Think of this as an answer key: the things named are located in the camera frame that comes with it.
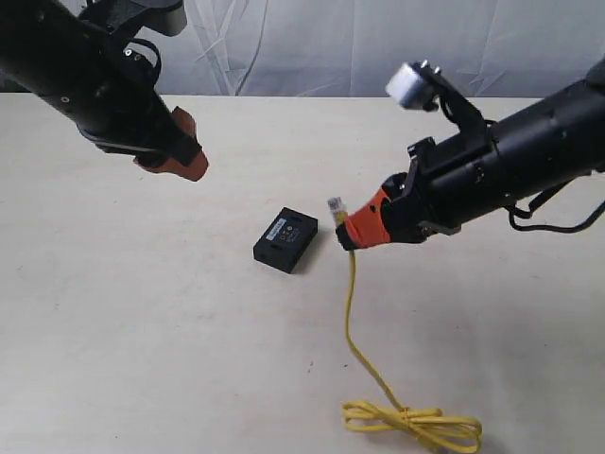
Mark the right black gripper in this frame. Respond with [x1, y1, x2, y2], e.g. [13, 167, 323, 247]
[335, 135, 496, 250]

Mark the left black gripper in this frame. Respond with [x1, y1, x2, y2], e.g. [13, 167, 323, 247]
[27, 20, 209, 182]

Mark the small black box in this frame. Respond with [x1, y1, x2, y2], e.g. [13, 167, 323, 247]
[252, 207, 319, 274]

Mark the yellow ethernet cable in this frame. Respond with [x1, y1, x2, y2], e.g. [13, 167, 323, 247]
[326, 194, 484, 454]

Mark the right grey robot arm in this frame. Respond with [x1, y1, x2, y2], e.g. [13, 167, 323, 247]
[336, 61, 604, 252]

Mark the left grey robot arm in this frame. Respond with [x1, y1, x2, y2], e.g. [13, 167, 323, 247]
[1, 1, 209, 182]

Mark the white backdrop curtain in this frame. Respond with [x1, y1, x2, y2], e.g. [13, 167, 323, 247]
[135, 1, 604, 97]

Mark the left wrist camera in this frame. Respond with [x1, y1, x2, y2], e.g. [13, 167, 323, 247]
[78, 0, 187, 37]

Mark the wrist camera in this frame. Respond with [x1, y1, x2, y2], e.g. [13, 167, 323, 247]
[385, 61, 489, 136]
[78, 0, 187, 37]

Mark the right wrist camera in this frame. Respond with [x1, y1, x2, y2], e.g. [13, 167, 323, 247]
[385, 61, 489, 136]

